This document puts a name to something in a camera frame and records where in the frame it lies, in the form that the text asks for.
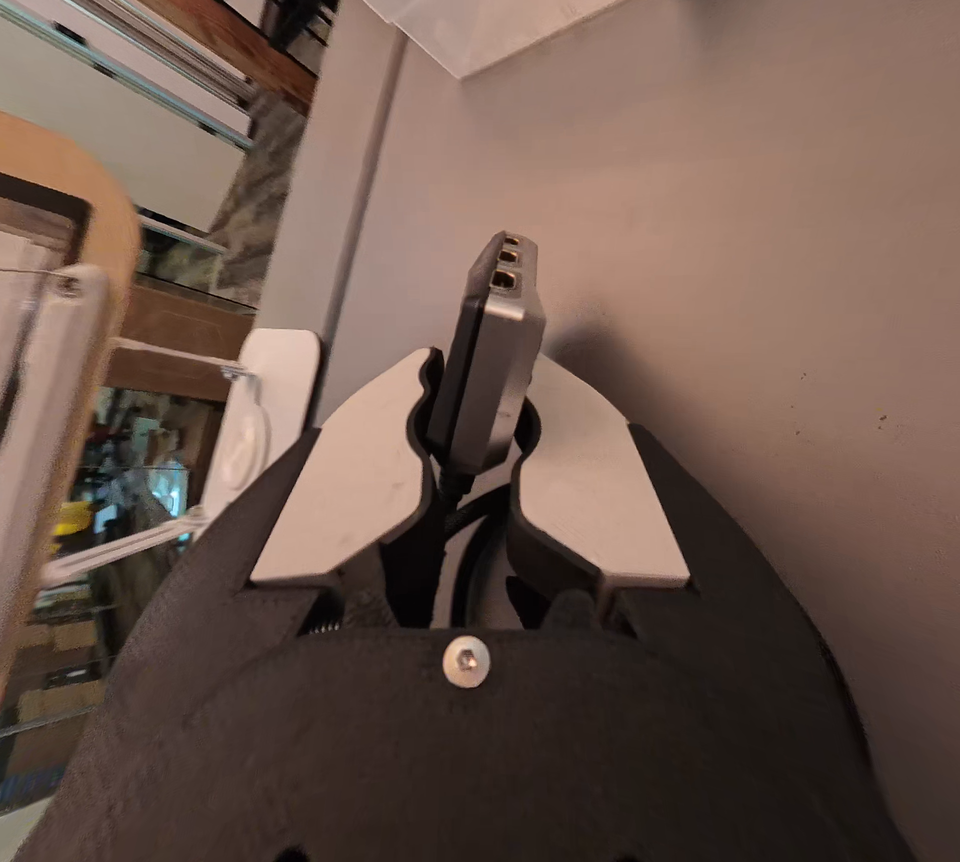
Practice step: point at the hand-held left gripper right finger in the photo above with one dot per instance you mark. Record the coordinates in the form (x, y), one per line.
(600, 494)

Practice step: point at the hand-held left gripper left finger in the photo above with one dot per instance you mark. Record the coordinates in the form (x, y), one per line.
(352, 487)

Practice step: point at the white monitor bracket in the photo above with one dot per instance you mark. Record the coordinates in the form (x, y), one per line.
(67, 367)

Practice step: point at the black capture box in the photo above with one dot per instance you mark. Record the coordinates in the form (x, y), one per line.
(495, 367)

